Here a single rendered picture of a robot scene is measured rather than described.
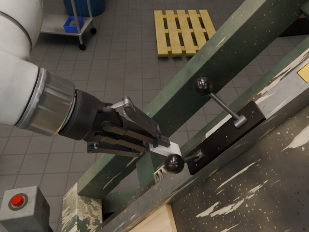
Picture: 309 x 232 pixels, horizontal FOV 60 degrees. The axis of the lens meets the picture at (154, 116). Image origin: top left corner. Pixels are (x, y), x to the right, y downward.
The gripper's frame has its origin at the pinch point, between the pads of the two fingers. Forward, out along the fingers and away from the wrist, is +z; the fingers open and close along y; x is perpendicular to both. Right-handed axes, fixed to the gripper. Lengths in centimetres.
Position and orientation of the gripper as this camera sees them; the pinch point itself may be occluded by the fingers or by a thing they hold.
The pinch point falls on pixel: (164, 147)
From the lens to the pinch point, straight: 52.1
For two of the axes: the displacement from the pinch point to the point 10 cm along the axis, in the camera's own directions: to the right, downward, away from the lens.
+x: 1.8, 7.0, -6.9
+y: -6.2, 6.3, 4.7
